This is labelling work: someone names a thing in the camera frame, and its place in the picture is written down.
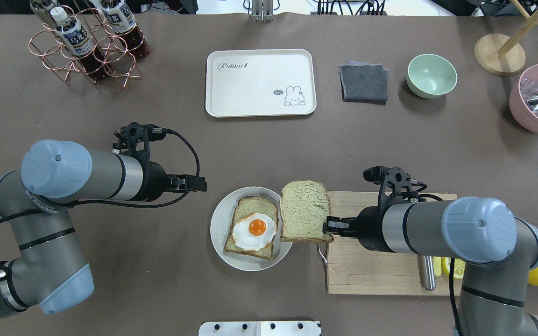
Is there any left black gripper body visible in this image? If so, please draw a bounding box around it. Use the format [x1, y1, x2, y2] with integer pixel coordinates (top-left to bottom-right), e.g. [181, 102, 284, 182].
[139, 161, 169, 202]

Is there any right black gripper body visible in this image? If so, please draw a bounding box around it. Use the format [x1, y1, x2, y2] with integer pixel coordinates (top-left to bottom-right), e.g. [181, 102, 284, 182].
[356, 206, 387, 252]

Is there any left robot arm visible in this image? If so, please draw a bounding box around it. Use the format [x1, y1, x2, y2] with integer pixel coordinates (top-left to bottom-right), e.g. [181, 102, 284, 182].
[0, 140, 173, 319]

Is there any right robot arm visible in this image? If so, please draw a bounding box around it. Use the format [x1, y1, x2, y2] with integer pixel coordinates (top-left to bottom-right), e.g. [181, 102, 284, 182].
[323, 196, 538, 336]

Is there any cream rabbit tray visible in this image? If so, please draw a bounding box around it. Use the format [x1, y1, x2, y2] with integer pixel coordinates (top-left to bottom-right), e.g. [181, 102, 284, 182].
[205, 49, 317, 118]

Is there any wooden cutting board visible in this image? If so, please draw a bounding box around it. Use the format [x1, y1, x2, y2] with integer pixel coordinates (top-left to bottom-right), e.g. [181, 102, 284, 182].
[326, 191, 449, 296]

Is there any white round plate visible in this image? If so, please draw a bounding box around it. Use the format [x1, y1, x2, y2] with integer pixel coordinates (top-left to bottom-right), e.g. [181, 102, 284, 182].
[210, 186, 292, 272]

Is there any fried egg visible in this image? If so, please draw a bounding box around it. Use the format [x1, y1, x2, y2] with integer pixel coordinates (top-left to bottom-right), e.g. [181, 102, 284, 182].
[231, 213, 277, 252]

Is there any yellow plastic knife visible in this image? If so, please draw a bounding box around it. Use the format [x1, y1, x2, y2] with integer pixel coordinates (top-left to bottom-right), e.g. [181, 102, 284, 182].
[432, 257, 442, 277]

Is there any steel muddler black tip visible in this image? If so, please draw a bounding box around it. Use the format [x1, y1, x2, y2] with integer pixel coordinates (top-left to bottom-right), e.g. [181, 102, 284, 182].
[417, 255, 436, 291]

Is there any half lemon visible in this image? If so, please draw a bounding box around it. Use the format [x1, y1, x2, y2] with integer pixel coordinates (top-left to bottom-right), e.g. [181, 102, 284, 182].
[440, 257, 466, 280]

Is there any grey folded cloth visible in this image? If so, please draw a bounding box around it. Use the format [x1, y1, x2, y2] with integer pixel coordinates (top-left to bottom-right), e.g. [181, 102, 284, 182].
[340, 61, 389, 104]

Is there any mint green bowl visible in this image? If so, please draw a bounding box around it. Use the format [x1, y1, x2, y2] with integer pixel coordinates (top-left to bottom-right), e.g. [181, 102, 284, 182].
[406, 54, 458, 98]

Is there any tea bottle right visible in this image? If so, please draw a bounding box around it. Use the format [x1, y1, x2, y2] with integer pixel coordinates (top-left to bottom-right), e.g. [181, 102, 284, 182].
[100, 0, 150, 59]

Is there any tea bottle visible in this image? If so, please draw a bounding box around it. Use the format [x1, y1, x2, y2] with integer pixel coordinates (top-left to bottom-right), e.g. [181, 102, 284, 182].
[29, 0, 61, 30]
[50, 6, 107, 80]
[100, 0, 150, 59]

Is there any tea bottle front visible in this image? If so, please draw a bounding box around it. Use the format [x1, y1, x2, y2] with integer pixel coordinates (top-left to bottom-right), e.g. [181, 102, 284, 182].
[50, 6, 107, 80]

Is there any tea bottle left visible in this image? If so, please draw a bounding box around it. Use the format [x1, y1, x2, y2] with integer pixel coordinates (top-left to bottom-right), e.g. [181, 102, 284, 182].
[29, 0, 61, 30]

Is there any wooden mug tree stand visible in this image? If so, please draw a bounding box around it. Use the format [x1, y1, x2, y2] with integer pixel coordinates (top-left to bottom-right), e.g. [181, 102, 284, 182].
[474, 0, 538, 76]

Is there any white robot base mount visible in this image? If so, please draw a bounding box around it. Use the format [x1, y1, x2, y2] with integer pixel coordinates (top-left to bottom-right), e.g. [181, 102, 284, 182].
[198, 320, 322, 336]

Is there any copper wire bottle rack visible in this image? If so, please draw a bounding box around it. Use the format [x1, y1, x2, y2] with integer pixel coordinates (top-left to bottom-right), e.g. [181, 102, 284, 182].
[28, 0, 141, 87]

